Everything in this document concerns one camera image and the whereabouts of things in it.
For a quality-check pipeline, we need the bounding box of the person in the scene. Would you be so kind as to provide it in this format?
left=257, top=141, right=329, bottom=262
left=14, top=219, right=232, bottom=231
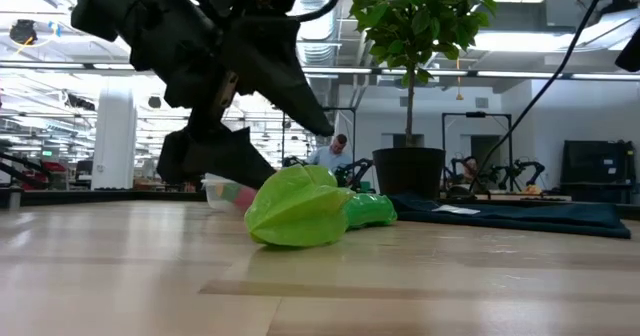
left=305, top=133, right=352, bottom=173
left=462, top=158, right=480, bottom=183

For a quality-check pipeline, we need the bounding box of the black metal rig frame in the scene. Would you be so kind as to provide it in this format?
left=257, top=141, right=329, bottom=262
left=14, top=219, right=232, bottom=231
left=281, top=106, right=358, bottom=170
left=441, top=111, right=514, bottom=187

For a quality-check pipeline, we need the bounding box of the light green toy starfruit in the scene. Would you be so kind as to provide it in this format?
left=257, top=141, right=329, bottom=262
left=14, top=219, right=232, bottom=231
left=243, top=164, right=357, bottom=250

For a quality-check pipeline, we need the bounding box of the potted green plant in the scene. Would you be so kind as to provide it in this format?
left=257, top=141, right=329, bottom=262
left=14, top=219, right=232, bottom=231
left=348, top=0, right=501, bottom=201

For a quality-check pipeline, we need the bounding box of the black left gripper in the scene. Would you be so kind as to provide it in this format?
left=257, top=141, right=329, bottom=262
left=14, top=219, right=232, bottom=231
left=69, top=0, right=335, bottom=190

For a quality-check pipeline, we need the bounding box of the black aluminium table frame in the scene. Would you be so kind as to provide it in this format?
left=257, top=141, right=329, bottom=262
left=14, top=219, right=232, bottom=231
left=0, top=188, right=207, bottom=208

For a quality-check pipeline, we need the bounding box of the dark blue folded cloth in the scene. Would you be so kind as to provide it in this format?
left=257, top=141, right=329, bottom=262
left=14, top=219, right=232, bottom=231
left=388, top=193, right=632, bottom=240

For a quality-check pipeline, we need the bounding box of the white building column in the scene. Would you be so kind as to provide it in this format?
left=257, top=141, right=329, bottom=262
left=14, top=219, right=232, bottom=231
left=91, top=86, right=138, bottom=191

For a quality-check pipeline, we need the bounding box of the silver ceiling duct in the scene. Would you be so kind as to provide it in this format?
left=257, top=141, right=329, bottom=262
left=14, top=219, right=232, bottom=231
left=294, top=0, right=341, bottom=107

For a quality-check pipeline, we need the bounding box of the green toy cucumber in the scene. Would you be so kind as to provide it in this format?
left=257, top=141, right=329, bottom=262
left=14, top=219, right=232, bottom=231
left=344, top=192, right=399, bottom=230

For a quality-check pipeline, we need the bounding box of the black cabinet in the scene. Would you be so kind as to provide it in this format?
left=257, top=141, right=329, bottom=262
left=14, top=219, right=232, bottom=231
left=562, top=139, right=637, bottom=202

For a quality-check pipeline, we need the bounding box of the clear plastic tupperware container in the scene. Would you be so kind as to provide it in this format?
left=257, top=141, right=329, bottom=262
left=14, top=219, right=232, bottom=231
left=201, top=173, right=259, bottom=213

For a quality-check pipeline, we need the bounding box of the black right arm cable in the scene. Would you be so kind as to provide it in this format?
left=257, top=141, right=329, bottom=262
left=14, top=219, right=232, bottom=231
left=467, top=0, right=616, bottom=195

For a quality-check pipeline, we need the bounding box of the black ceiling camera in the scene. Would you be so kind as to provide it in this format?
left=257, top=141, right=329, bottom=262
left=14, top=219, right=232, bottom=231
left=9, top=19, right=39, bottom=45

